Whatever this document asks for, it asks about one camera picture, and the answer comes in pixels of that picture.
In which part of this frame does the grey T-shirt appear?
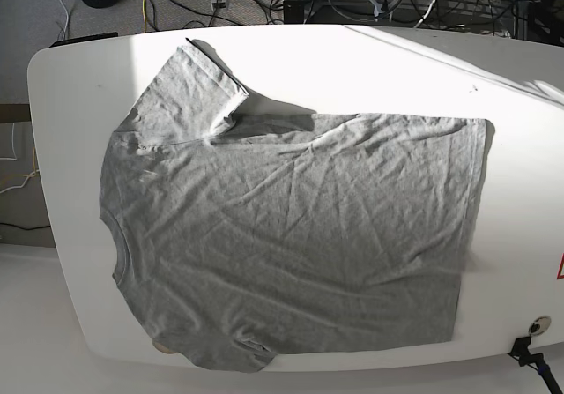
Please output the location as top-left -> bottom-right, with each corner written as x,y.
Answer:
99,41 -> 487,373

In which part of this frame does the round beige table grommet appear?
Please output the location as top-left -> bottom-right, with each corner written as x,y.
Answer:
152,340 -> 175,354

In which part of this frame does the red warning triangle sticker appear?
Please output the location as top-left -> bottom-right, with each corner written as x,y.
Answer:
556,254 -> 564,280

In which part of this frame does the white floor cable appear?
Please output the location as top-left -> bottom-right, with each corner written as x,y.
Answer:
55,0 -> 72,41

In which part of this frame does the black clamp with cable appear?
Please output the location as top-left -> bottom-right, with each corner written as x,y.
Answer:
508,336 -> 563,394

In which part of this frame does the round grommet with cable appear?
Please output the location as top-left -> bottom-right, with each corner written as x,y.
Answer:
528,316 -> 552,337

